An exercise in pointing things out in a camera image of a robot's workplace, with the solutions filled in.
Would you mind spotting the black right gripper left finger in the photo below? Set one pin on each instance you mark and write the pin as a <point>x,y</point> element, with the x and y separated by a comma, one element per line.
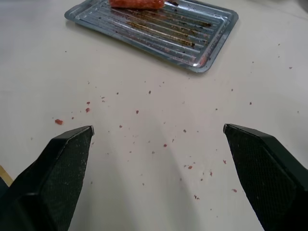
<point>55,173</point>

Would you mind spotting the red sausage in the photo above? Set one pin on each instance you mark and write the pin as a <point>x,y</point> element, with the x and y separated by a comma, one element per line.
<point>136,3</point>

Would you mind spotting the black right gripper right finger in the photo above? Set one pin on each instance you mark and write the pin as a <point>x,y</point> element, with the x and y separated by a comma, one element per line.
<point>267,173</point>

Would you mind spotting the ribbed metal baking tray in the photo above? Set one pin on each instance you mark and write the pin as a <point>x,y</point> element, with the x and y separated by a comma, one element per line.
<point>154,33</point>

